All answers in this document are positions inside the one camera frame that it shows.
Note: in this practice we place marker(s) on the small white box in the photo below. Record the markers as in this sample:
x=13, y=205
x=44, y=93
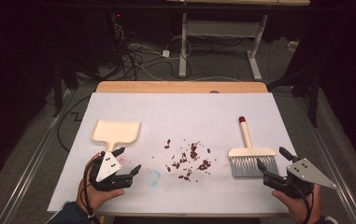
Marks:
x=293, y=45

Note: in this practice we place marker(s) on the white metal desk frame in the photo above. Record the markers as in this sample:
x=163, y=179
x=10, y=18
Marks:
x=222, y=28

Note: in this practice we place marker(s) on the white board table cover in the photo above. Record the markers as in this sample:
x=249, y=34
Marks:
x=178, y=115

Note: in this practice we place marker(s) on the cream hand brush grey bristles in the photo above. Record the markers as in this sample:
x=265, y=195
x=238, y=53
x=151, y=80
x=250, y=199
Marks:
x=250, y=161

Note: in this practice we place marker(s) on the white power adapter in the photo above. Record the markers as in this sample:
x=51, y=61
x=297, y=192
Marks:
x=166, y=53

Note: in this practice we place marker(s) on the person's right hand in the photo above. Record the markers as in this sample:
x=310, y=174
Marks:
x=294, y=205

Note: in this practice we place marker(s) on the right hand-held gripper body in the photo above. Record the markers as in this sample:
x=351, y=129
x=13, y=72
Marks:
x=303, y=174

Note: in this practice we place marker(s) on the red bean scraps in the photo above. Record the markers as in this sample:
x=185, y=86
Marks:
x=193, y=154

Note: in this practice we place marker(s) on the cream plastic dustpan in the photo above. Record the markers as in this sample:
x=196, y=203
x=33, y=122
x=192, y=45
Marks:
x=116, y=130

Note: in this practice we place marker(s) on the wooden table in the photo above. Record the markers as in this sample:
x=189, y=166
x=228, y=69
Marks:
x=182, y=87

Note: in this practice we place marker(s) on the black metal stand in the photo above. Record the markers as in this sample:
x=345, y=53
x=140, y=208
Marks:
x=313, y=99
x=57, y=93

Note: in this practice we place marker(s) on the metal floor rail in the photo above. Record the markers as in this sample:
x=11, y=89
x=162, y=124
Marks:
x=331, y=161
x=32, y=155

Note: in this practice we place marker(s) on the person's left hand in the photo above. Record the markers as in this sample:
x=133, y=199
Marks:
x=99, y=197

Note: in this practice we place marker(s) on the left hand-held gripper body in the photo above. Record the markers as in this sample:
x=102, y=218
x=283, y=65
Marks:
x=107, y=166

